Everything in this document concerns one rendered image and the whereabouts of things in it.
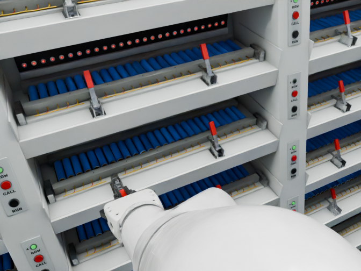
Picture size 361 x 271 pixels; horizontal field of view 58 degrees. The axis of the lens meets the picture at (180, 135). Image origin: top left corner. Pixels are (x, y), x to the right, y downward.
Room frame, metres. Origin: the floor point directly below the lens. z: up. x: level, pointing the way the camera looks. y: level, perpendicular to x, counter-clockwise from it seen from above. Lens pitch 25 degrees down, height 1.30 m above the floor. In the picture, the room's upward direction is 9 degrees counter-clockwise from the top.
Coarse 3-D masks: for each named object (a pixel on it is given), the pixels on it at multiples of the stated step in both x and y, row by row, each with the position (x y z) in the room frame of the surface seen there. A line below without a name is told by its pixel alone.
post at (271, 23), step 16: (304, 0) 0.81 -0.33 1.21; (240, 16) 0.93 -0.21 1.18; (256, 16) 0.86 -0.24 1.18; (272, 16) 0.80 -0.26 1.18; (304, 16) 0.81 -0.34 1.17; (256, 32) 0.86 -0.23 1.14; (272, 32) 0.80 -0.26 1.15; (304, 32) 0.81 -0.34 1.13; (288, 48) 0.79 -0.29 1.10; (304, 48) 0.81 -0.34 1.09; (288, 64) 0.79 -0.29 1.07; (304, 64) 0.81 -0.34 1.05; (304, 80) 0.81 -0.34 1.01; (240, 96) 0.95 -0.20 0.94; (256, 96) 0.87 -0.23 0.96; (272, 96) 0.81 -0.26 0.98; (304, 96) 0.81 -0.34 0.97; (272, 112) 0.81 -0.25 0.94; (304, 112) 0.81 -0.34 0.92; (288, 128) 0.79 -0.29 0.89; (304, 128) 0.81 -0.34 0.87; (304, 144) 0.81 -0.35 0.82; (272, 160) 0.81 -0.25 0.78; (304, 160) 0.81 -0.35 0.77; (304, 176) 0.81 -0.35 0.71; (288, 192) 0.79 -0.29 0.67; (304, 192) 0.81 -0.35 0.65
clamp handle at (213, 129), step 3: (210, 123) 0.75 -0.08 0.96; (213, 123) 0.76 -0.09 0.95; (210, 126) 0.75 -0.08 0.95; (213, 126) 0.75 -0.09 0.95; (210, 129) 0.75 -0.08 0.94; (213, 129) 0.75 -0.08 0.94; (213, 132) 0.75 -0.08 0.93; (213, 135) 0.75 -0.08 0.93; (213, 138) 0.74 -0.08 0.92; (216, 138) 0.74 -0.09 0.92; (216, 141) 0.74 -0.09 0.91; (216, 144) 0.74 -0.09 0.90; (216, 147) 0.74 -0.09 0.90; (219, 147) 0.74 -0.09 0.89
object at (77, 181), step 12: (240, 120) 0.83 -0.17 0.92; (252, 120) 0.83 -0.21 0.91; (204, 132) 0.79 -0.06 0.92; (216, 132) 0.79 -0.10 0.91; (228, 132) 0.81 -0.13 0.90; (168, 144) 0.76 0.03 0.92; (180, 144) 0.75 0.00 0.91; (192, 144) 0.77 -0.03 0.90; (132, 156) 0.72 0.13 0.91; (144, 156) 0.72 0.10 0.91; (156, 156) 0.73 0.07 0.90; (108, 168) 0.69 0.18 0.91; (120, 168) 0.70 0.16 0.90; (72, 180) 0.66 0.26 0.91; (84, 180) 0.66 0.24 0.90; (96, 180) 0.68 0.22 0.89; (60, 192) 0.65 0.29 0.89
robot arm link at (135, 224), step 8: (144, 208) 0.42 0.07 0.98; (152, 208) 0.42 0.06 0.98; (160, 208) 0.43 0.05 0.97; (128, 216) 0.41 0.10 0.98; (136, 216) 0.40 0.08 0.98; (144, 216) 0.39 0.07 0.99; (152, 216) 0.38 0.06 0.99; (160, 216) 0.38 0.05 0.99; (128, 224) 0.39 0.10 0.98; (136, 224) 0.38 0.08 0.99; (144, 224) 0.37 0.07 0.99; (128, 232) 0.38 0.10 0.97; (136, 232) 0.36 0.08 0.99; (128, 240) 0.36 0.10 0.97; (136, 240) 0.34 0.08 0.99; (128, 248) 0.35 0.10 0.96
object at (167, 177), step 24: (264, 120) 0.82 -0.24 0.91; (240, 144) 0.77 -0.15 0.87; (264, 144) 0.77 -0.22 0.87; (48, 168) 0.73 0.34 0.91; (168, 168) 0.70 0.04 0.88; (192, 168) 0.70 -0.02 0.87; (216, 168) 0.72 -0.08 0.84; (48, 192) 0.62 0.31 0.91; (72, 192) 0.65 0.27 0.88; (96, 192) 0.64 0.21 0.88; (48, 216) 0.57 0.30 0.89; (72, 216) 0.59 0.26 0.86; (96, 216) 0.61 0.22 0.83
